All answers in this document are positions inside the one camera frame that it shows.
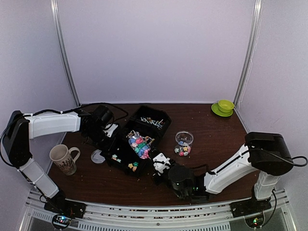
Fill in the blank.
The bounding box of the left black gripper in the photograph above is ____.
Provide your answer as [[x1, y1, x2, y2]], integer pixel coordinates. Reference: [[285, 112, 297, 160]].
[[85, 126, 117, 153]]

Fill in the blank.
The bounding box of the metal scoop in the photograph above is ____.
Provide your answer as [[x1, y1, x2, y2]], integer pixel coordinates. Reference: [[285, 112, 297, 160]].
[[128, 136, 151, 159]]

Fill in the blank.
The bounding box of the black three-compartment candy tray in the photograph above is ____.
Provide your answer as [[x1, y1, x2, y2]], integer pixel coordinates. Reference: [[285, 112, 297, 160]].
[[101, 105, 171, 177]]

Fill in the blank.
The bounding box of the clear plastic cup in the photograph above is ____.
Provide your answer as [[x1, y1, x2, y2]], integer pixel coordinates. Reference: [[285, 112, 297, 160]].
[[174, 130, 194, 157]]

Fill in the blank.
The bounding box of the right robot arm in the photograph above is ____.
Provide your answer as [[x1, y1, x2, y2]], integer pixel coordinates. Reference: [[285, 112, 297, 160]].
[[149, 132, 307, 213]]

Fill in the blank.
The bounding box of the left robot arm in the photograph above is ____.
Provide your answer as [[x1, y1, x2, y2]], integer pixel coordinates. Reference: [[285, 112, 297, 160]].
[[0, 105, 119, 214]]

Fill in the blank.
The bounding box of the clear plastic lid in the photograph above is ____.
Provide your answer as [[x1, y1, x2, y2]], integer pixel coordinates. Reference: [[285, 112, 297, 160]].
[[91, 149, 105, 164]]

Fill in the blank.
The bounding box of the cream floral mug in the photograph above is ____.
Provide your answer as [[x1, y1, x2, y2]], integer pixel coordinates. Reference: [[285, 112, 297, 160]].
[[49, 144, 80, 176]]

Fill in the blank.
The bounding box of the green saucer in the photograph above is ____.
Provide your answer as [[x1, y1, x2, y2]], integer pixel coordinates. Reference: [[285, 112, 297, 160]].
[[211, 103, 233, 117]]

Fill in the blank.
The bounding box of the green bowl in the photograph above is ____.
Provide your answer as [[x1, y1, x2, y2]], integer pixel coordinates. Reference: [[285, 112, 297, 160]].
[[218, 100, 234, 113]]

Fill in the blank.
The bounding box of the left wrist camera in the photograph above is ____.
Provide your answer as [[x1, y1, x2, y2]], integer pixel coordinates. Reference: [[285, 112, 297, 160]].
[[103, 123, 119, 138]]

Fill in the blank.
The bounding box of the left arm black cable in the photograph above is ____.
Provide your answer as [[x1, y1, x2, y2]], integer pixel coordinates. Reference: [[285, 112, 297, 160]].
[[0, 103, 128, 167]]

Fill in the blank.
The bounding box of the front aluminium rail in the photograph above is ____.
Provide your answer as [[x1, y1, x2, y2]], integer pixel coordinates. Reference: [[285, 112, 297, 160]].
[[24, 197, 289, 231]]

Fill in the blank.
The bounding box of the left aluminium frame post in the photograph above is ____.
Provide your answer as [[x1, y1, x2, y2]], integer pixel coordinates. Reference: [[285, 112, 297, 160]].
[[50, 0, 80, 106]]

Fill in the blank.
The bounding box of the aluminium frame post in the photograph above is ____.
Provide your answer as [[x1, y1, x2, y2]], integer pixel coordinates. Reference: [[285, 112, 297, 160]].
[[234, 0, 263, 109], [50, 0, 80, 106]]

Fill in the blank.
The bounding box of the right aluminium frame post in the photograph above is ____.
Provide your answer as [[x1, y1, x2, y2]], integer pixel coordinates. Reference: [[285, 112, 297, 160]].
[[234, 0, 263, 109]]

